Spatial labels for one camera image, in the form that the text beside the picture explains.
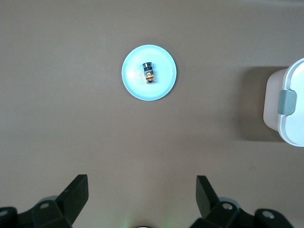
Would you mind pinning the white lidded storage box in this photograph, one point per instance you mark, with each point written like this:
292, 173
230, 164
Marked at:
292, 123

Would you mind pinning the light blue plate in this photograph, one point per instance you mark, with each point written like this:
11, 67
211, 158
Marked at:
135, 80

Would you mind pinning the brown table mat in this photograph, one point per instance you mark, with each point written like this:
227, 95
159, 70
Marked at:
71, 118

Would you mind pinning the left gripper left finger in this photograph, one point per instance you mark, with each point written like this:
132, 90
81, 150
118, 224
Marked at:
59, 209

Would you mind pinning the black orange push-button switch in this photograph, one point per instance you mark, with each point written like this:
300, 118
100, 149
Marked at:
149, 72

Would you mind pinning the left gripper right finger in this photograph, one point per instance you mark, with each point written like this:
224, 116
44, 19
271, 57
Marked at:
221, 213

